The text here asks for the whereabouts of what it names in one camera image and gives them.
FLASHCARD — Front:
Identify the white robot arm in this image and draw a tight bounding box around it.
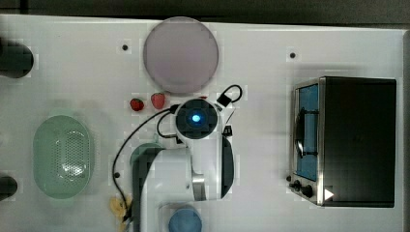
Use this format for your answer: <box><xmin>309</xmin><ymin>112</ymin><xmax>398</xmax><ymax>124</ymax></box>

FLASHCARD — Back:
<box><xmin>131</xmin><ymin>97</ymin><xmax>235</xmax><ymax>232</ymax></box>

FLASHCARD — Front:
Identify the green perforated strainer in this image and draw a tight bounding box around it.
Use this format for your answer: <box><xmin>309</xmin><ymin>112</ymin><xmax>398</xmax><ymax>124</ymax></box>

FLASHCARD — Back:
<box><xmin>33</xmin><ymin>115</ymin><xmax>95</xmax><ymax>199</ymax></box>

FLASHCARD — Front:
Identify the light red strawberry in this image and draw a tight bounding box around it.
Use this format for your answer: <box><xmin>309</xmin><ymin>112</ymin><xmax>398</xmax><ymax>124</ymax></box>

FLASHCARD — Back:
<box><xmin>151</xmin><ymin>93</ymin><xmax>165</xmax><ymax>109</ymax></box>

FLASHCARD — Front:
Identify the lilac round plate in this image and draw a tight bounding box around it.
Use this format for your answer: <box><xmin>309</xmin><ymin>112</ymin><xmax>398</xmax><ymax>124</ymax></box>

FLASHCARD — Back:
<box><xmin>143</xmin><ymin>16</ymin><xmax>219</xmax><ymax>95</ymax></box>

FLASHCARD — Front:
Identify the dark red strawberry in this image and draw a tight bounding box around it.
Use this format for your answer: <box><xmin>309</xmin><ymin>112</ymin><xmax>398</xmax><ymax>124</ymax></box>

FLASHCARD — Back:
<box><xmin>130</xmin><ymin>98</ymin><xmax>145</xmax><ymax>112</ymax></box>

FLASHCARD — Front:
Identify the blue cup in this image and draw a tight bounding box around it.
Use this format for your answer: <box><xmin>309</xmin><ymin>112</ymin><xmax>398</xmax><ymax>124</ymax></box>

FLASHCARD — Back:
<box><xmin>168</xmin><ymin>208</ymin><xmax>202</xmax><ymax>232</ymax></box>

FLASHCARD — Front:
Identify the peeled banana toy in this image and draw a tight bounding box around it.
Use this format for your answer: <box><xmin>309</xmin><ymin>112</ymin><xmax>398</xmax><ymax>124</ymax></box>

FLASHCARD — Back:
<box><xmin>109</xmin><ymin>195</ymin><xmax>132</xmax><ymax>232</ymax></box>

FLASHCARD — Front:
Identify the silver toaster oven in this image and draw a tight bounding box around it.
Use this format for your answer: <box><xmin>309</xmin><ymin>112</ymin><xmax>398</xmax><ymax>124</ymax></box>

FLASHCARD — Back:
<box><xmin>286</xmin><ymin>76</ymin><xmax>396</xmax><ymax>208</ymax></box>

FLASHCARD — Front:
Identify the black pot upper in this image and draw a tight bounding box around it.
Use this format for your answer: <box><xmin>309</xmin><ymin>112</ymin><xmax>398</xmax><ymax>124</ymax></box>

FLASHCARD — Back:
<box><xmin>0</xmin><ymin>39</ymin><xmax>34</xmax><ymax>78</ymax></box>

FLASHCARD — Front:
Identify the black pot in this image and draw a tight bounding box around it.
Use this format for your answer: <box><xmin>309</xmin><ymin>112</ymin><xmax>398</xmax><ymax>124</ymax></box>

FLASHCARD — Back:
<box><xmin>0</xmin><ymin>176</ymin><xmax>17</xmax><ymax>201</ymax></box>
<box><xmin>0</xmin><ymin>39</ymin><xmax>34</xmax><ymax>78</ymax></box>

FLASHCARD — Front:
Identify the black pot lower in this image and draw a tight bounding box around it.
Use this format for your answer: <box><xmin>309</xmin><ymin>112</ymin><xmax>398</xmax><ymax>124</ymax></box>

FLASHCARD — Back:
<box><xmin>0</xmin><ymin>176</ymin><xmax>17</xmax><ymax>201</ymax></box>

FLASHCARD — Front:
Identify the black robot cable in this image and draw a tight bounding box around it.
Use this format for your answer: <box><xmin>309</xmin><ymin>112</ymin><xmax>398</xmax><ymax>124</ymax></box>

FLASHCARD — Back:
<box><xmin>111</xmin><ymin>84</ymin><xmax>244</xmax><ymax>223</ymax></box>

